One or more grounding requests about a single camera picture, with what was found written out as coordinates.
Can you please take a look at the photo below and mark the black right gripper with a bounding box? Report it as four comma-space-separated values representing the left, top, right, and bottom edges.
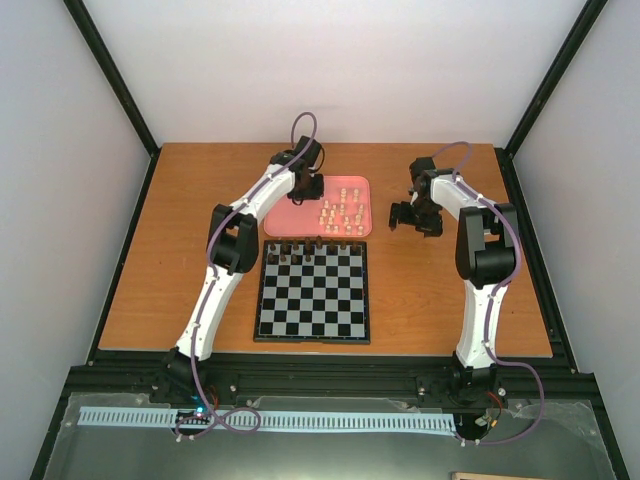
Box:
389, 199, 442, 238

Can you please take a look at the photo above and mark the black aluminium frame base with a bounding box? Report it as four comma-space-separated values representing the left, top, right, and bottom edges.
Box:
31, 350, 630, 479

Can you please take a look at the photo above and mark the black white chess board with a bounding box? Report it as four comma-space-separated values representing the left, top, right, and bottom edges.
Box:
253, 239, 371, 345

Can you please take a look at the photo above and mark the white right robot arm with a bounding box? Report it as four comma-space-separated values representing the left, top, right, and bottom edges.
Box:
389, 167, 522, 370

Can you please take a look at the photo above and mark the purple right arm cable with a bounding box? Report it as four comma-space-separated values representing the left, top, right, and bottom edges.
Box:
432, 141, 546, 447

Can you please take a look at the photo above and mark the pink plastic tray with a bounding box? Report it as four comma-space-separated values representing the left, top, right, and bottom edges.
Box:
263, 176, 372, 238

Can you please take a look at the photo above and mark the light blue cable duct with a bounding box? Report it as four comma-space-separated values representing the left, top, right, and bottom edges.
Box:
76, 406, 456, 436

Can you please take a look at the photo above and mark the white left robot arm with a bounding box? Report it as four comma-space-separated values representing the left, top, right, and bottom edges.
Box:
171, 138, 324, 403

